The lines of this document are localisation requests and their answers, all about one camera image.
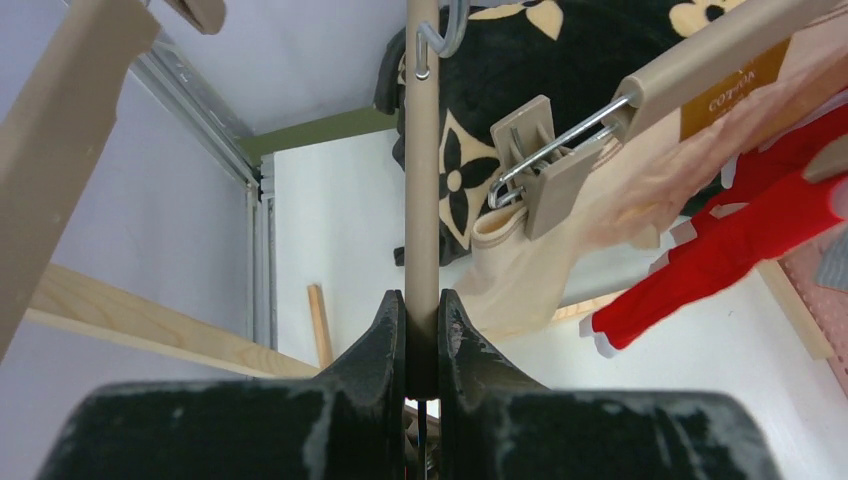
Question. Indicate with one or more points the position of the red underwear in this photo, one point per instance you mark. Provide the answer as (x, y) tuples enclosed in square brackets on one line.
[(769, 209)]

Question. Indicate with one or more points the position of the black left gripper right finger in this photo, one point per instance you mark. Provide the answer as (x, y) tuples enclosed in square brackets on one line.
[(499, 423)]

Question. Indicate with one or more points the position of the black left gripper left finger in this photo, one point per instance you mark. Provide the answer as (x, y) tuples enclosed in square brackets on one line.
[(344, 423)]

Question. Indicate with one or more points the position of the black floral plush pillow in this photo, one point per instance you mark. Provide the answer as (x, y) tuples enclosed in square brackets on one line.
[(573, 52)]

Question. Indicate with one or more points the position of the beige underwear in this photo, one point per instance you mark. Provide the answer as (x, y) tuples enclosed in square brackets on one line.
[(515, 284)]

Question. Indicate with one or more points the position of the wooden clothes rack frame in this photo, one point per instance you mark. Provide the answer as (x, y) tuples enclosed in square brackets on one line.
[(70, 301)]

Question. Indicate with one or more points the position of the wooden hanger with red underwear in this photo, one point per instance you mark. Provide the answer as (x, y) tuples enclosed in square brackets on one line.
[(830, 161)]

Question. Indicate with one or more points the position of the pink perforated plastic basket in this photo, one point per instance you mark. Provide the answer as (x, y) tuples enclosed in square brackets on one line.
[(818, 272)]

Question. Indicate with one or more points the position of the wooden hanger with beige underwear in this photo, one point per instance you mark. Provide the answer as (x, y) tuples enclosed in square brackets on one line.
[(730, 58)]

